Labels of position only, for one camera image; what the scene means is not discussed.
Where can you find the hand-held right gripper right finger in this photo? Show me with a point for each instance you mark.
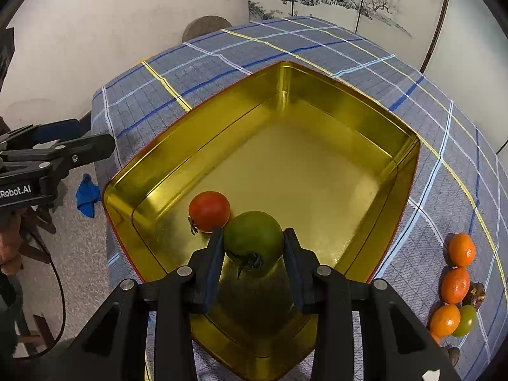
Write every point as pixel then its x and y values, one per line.
pixel 295 274

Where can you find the dark brown fruit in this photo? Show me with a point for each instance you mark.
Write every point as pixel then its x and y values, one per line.
pixel 452 355
pixel 477 293

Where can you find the person's left forearm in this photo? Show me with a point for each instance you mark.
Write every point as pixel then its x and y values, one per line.
pixel 7 250

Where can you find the round wooden stool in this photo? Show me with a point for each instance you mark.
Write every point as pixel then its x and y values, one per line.
pixel 204 27

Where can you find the orange mandarin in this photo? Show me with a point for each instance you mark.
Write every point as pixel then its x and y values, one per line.
pixel 462 249
pixel 435 338
pixel 455 284
pixel 443 320

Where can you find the small green tomato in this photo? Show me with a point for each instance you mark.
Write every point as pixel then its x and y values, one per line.
pixel 468 320

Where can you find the large green tomato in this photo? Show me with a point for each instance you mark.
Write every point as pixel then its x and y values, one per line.
pixel 254 238

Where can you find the gold metal tin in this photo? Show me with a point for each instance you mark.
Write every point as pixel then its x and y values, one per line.
pixel 297 158

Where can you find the blue plaid tablecloth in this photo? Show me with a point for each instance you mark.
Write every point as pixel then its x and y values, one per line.
pixel 278 43

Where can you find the red tomato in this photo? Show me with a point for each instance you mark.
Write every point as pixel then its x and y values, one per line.
pixel 209 211

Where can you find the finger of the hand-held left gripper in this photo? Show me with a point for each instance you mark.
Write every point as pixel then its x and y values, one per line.
pixel 59 127
pixel 91 149

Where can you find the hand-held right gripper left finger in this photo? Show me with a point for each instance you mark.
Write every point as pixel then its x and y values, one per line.
pixel 210 270

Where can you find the blue cloth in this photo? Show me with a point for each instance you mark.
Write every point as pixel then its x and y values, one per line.
pixel 87 198

